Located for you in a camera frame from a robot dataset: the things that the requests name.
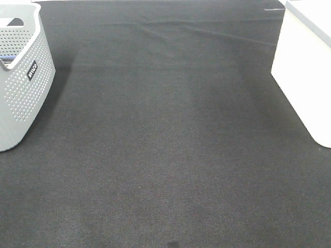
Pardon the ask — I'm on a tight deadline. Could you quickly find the white storage box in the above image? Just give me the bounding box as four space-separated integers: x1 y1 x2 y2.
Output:
271 1 330 148

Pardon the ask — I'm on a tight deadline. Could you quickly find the blue towel in basket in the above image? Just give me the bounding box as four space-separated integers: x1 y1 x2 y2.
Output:
0 55 16 64

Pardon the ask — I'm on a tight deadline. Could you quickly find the black table cloth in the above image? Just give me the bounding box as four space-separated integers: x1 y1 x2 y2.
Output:
1 1 330 247

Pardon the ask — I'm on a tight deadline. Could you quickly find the grey perforated laundry basket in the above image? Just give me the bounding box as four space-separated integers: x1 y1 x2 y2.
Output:
1 1 56 151

